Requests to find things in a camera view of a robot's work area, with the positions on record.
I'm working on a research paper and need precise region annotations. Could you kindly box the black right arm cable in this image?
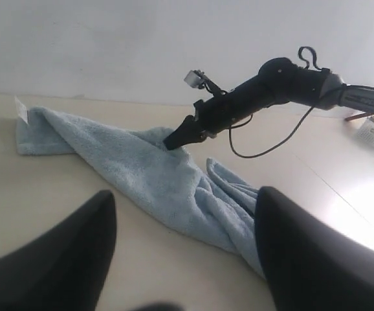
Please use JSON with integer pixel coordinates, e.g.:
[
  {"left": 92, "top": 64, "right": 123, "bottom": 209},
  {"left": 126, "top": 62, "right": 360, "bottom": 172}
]
[{"left": 228, "top": 46, "right": 353, "bottom": 159}]

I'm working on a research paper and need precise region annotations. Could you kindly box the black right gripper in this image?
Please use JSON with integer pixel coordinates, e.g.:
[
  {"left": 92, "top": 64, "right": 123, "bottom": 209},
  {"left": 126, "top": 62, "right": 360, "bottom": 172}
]
[{"left": 163, "top": 90, "right": 271, "bottom": 150}]

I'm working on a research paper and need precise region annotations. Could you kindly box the white barcode label tag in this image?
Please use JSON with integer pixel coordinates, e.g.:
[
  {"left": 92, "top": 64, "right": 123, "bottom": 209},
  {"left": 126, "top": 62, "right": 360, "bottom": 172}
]
[{"left": 14, "top": 96, "right": 28, "bottom": 124}]

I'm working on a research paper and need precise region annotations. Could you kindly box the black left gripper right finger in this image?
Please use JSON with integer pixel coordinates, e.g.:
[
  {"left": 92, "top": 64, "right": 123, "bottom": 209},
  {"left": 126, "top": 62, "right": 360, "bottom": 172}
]
[{"left": 254, "top": 187, "right": 374, "bottom": 310}]

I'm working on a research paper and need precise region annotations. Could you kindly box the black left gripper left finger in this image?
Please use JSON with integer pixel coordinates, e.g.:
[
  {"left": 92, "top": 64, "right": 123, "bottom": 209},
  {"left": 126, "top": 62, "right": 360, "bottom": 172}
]
[{"left": 0, "top": 190, "right": 117, "bottom": 310}]

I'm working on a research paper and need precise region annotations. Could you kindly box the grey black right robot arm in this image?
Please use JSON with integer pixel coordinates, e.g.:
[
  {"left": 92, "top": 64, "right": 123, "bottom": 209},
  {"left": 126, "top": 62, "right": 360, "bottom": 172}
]
[{"left": 164, "top": 58, "right": 374, "bottom": 150}]

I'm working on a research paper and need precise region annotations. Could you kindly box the light blue terry towel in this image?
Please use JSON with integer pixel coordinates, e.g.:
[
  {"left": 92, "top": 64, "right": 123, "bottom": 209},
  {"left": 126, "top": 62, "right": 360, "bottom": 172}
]
[{"left": 16, "top": 107, "right": 262, "bottom": 273}]

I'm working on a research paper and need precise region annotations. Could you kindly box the red brown stick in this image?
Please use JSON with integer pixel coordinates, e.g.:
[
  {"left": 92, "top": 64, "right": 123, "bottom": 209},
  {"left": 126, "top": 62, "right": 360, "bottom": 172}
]
[{"left": 344, "top": 113, "right": 369, "bottom": 122}]

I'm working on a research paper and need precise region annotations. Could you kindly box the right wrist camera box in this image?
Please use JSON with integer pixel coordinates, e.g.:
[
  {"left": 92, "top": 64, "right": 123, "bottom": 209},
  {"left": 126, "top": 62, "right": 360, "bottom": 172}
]
[{"left": 183, "top": 69, "right": 226, "bottom": 97}]

